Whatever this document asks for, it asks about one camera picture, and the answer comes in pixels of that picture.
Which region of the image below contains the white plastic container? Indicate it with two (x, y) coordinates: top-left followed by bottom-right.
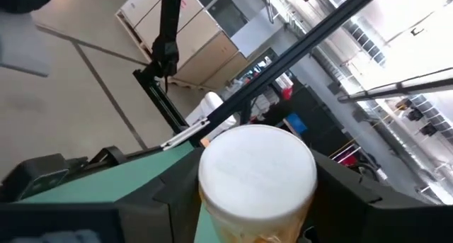
(185, 91), (237, 137)

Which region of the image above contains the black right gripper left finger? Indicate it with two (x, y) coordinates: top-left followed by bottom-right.
(115, 147), (206, 243)

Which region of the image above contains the blue box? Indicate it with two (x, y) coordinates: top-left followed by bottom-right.
(285, 112), (308, 135)

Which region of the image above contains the green table mat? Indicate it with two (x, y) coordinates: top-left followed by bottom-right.
(19, 140), (222, 243)

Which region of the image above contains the beige storage cabinet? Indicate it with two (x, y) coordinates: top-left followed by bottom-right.
(115, 0), (249, 91)

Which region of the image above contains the orange bottle with white cap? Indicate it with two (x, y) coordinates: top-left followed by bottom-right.
(197, 124), (319, 243)

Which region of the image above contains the grey flat panel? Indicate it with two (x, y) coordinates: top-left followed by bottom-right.
(0, 11), (51, 78)

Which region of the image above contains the black cable bundle on pole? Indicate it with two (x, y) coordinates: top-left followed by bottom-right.
(151, 0), (187, 91)

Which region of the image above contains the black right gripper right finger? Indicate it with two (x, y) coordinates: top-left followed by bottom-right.
(300, 149), (453, 243)

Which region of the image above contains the black table-level camera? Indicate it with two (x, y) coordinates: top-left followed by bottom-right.
(0, 153), (71, 203)

